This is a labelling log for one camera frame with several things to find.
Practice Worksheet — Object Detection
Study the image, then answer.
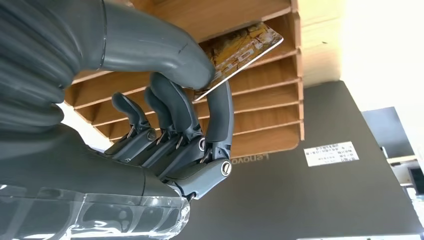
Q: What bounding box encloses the grey laptop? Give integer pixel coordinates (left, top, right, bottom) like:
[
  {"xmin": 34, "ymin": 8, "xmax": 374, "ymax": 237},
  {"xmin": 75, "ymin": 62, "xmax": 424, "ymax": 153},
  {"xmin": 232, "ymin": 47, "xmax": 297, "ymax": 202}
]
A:
[{"xmin": 172, "ymin": 80, "xmax": 424, "ymax": 240}]

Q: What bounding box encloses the wooden slotted card organizer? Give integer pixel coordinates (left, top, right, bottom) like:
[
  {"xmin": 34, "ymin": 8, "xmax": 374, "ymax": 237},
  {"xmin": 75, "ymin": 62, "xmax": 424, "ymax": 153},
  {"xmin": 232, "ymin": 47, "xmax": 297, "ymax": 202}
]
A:
[{"xmin": 64, "ymin": 0, "xmax": 306, "ymax": 160}]

